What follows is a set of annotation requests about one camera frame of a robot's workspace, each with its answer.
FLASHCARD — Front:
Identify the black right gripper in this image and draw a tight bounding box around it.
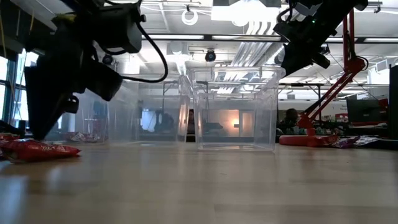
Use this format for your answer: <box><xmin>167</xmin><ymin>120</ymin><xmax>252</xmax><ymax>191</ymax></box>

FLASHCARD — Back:
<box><xmin>272</xmin><ymin>6</ymin><xmax>338</xmax><ymax>77</ymax></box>

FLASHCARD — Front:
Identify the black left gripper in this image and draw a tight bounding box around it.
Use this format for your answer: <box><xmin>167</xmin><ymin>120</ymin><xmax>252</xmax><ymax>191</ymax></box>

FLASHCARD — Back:
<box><xmin>24</xmin><ymin>18</ymin><xmax>105</xmax><ymax>141</ymax></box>

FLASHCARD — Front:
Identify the clear plastic container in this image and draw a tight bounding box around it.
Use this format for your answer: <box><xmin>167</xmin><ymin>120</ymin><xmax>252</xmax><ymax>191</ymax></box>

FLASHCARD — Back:
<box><xmin>45</xmin><ymin>82</ymin><xmax>110</xmax><ymax>144</ymax></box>
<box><xmin>107</xmin><ymin>76</ymin><xmax>191</xmax><ymax>146</ymax></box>
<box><xmin>186</xmin><ymin>65</ymin><xmax>287</xmax><ymax>152</ymax></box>

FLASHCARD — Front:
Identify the red candy bar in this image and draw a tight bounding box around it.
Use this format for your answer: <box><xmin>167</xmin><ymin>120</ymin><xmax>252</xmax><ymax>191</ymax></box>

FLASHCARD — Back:
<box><xmin>0</xmin><ymin>138</ymin><xmax>82</xmax><ymax>164</ymax></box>

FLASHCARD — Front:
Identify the purple candy packet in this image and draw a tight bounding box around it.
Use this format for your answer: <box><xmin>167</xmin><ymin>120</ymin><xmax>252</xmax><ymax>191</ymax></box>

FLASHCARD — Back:
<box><xmin>331</xmin><ymin>135</ymin><xmax>382</xmax><ymax>149</ymax></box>
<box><xmin>63</xmin><ymin>131</ymin><xmax>105</xmax><ymax>144</ymax></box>

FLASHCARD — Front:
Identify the black background table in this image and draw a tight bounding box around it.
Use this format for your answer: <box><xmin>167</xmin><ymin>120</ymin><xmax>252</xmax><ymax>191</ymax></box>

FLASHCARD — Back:
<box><xmin>278</xmin><ymin>81</ymin><xmax>332</xmax><ymax>124</ymax></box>

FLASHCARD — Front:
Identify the person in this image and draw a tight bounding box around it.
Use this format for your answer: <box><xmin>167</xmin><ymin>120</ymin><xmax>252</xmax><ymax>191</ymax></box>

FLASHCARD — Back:
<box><xmin>277</xmin><ymin>108</ymin><xmax>301</xmax><ymax>136</ymax></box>

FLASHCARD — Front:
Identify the red desk lamp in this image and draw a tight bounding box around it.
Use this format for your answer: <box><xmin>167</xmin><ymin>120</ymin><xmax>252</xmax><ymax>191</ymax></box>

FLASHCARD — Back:
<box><xmin>279</xmin><ymin>7</ymin><xmax>369</xmax><ymax>148</ymax></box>

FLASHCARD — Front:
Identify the black computer monitor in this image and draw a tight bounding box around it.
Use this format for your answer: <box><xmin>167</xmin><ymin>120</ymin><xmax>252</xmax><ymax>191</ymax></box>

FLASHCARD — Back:
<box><xmin>346</xmin><ymin>98</ymin><xmax>389</xmax><ymax>126</ymax></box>

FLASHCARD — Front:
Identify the black upright panel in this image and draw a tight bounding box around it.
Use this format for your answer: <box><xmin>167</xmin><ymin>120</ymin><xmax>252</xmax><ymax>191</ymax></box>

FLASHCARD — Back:
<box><xmin>388</xmin><ymin>64</ymin><xmax>398</xmax><ymax>140</ymax></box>

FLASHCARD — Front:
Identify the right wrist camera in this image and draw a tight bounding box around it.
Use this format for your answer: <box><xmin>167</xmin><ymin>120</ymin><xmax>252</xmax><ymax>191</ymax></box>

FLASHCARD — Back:
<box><xmin>310</xmin><ymin>51</ymin><xmax>331</xmax><ymax>70</ymax></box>

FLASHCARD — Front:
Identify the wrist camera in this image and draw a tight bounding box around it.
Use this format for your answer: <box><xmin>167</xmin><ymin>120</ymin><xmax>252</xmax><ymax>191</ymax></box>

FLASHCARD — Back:
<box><xmin>310</xmin><ymin>51</ymin><xmax>331</xmax><ymax>70</ymax></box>
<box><xmin>88</xmin><ymin>62</ymin><xmax>124</xmax><ymax>103</ymax></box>

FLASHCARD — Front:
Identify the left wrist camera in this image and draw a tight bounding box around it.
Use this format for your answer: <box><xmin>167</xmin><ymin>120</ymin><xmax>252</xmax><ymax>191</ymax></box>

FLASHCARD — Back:
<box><xmin>88</xmin><ymin>62</ymin><xmax>124</xmax><ymax>103</ymax></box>

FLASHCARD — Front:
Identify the white hanging ring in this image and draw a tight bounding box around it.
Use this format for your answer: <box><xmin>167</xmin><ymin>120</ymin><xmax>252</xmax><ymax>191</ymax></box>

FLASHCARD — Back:
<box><xmin>181</xmin><ymin>8</ymin><xmax>199</xmax><ymax>27</ymax></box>

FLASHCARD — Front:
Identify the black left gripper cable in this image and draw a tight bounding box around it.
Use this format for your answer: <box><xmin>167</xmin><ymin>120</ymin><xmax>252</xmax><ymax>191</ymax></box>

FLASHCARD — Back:
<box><xmin>101</xmin><ymin>21</ymin><xmax>169</xmax><ymax>84</ymax></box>

